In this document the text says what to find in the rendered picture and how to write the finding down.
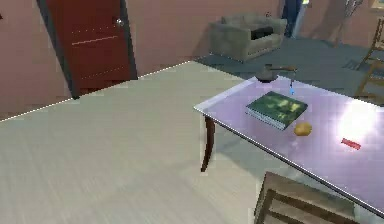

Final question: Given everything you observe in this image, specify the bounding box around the dark red room door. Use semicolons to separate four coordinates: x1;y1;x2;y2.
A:
35;0;139;100

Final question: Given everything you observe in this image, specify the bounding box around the brown wooden chair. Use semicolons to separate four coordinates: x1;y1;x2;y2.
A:
354;17;384;101
253;171;363;224

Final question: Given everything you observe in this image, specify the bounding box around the red flat card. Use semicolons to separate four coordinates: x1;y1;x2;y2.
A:
340;137;362;151

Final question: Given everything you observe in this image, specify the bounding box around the yellow potato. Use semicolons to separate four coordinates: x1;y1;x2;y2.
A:
293;121;313;137

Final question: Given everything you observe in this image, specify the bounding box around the grey sofa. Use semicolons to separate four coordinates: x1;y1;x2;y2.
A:
207;13;288;63

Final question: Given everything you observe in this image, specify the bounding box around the pale purple dining table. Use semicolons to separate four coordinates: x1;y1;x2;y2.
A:
193;75;384;220

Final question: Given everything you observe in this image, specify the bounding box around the green book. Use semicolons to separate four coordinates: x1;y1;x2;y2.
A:
245;90;309;131

